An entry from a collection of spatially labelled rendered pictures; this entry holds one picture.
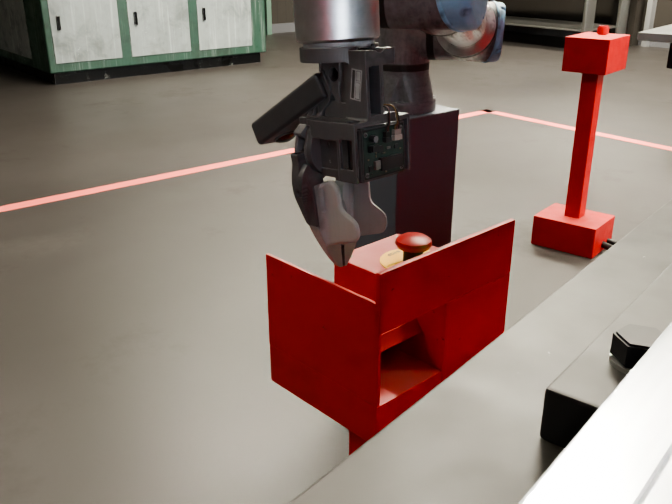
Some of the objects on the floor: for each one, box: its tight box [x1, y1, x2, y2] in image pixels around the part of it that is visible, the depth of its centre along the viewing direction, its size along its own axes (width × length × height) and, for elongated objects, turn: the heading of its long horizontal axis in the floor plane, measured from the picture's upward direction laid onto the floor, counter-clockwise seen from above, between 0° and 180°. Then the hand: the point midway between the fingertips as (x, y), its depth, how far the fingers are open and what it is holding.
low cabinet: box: [0, 0, 266, 85], centre depth 735 cm, size 218×197×85 cm
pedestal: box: [531, 25, 630, 259], centre depth 278 cm, size 20×25×83 cm
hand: (336, 252), depth 74 cm, fingers closed
